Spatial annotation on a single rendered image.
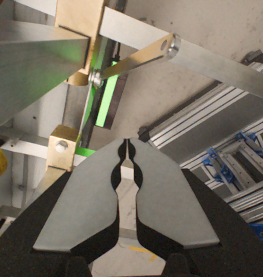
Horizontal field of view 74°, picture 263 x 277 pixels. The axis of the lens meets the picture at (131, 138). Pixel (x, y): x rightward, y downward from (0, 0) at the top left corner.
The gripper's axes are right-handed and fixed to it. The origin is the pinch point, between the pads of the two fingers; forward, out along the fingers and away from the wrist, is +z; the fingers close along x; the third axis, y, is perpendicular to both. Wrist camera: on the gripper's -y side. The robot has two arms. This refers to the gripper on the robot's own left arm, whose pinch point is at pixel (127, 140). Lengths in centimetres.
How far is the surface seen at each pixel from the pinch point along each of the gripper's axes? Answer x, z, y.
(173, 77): 28, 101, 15
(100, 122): -7.1, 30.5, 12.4
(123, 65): -0.1, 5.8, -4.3
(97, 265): -43, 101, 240
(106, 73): -2.4, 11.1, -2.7
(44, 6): -9.3, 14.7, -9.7
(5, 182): -43, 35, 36
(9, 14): -25.7, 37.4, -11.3
